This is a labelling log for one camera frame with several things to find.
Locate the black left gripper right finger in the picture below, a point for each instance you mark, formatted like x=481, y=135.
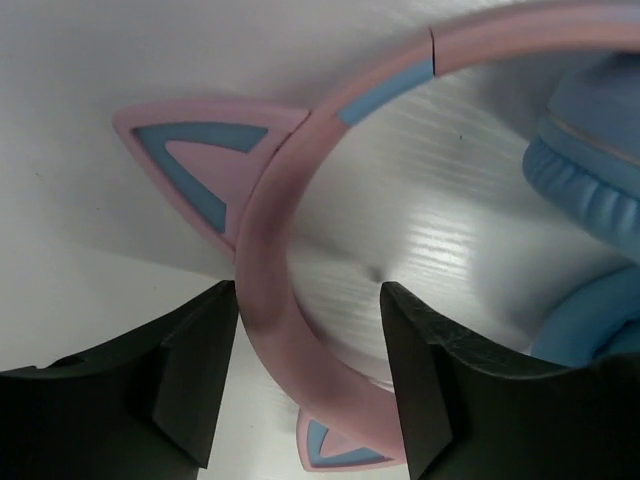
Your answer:
x=472, y=409

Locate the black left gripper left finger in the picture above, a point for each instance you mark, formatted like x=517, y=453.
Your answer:
x=143, y=405

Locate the pink blue cat-ear headphones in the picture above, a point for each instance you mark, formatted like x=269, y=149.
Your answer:
x=411, y=171

